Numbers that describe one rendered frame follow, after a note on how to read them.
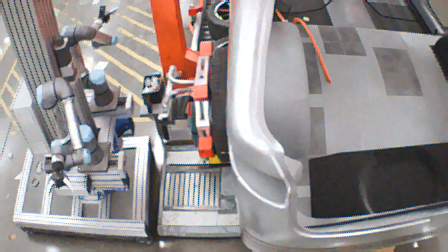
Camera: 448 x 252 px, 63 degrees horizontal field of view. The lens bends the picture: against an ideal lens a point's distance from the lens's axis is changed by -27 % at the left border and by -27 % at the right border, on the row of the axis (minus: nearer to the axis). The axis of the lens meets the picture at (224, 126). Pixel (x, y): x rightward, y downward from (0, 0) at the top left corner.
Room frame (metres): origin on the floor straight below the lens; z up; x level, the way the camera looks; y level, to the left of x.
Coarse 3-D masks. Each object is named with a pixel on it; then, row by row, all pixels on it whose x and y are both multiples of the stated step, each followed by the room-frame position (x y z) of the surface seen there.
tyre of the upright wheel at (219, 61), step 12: (216, 48) 2.13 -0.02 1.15; (216, 60) 1.99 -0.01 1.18; (216, 72) 1.90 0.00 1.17; (216, 84) 1.84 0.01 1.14; (216, 96) 1.79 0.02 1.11; (216, 108) 1.75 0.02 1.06; (216, 120) 1.71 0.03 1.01; (216, 132) 1.69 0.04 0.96; (216, 144) 1.68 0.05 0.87; (228, 156) 1.67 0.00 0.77
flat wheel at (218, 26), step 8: (224, 0) 3.76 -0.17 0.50; (208, 8) 3.64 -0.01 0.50; (216, 8) 3.61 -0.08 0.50; (224, 8) 3.72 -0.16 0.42; (208, 16) 3.48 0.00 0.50; (216, 16) 3.47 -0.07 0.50; (224, 16) 3.48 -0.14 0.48; (208, 24) 3.48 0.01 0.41; (216, 24) 3.34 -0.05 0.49; (224, 24) 3.31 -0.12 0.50; (216, 32) 3.34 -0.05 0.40; (224, 32) 3.28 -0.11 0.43
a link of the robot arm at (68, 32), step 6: (78, 24) 2.29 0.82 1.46; (66, 30) 2.26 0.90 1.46; (72, 30) 2.24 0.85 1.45; (66, 36) 2.24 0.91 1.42; (72, 36) 2.22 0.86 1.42; (72, 42) 2.23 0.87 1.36; (78, 42) 2.29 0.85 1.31; (72, 48) 2.25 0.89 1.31; (78, 48) 2.27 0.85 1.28; (72, 54) 2.25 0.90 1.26; (78, 54) 2.26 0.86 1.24; (78, 60) 2.25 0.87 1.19; (78, 66) 2.25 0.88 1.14; (84, 66) 2.28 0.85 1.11; (84, 72) 2.26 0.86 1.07; (84, 78) 2.24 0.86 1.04; (84, 84) 2.22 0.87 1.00
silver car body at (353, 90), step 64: (256, 0) 1.64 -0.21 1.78; (320, 0) 3.17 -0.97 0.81; (384, 0) 3.22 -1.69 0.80; (256, 64) 1.30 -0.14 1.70; (320, 64) 2.02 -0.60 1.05; (384, 64) 1.98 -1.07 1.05; (256, 128) 1.05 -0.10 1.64; (320, 128) 1.62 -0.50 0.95; (384, 128) 1.55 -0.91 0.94; (256, 192) 0.96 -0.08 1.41; (320, 192) 1.24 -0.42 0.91; (384, 192) 1.16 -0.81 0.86
